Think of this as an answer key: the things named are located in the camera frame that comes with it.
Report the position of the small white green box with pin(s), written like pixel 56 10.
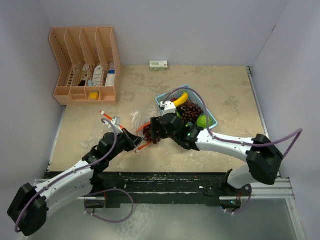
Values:
pixel 158 65

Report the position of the red grape bunch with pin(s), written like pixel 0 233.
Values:
pixel 189 112
pixel 147 133

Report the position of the yellow block in organizer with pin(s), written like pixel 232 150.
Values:
pixel 94 96

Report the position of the clear orange-zip bag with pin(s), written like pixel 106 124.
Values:
pixel 141 125

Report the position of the blue white box in organizer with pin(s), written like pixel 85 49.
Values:
pixel 111 76

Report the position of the orange desk file organizer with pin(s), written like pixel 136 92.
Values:
pixel 78 50

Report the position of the yellow banana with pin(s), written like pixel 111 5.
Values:
pixel 181 100

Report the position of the light blue plastic basket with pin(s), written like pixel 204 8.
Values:
pixel 191 96

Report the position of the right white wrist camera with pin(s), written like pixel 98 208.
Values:
pixel 167 107

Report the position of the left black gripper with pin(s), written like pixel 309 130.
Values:
pixel 131 140

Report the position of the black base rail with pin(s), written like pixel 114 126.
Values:
pixel 173 188

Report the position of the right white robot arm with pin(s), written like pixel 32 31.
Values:
pixel 262 159

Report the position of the green bumpy fruit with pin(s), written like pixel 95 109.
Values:
pixel 204 122

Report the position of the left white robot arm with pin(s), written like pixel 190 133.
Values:
pixel 33 205

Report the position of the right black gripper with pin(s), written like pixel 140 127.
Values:
pixel 155 123

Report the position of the white tube in organizer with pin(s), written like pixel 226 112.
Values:
pixel 97 76

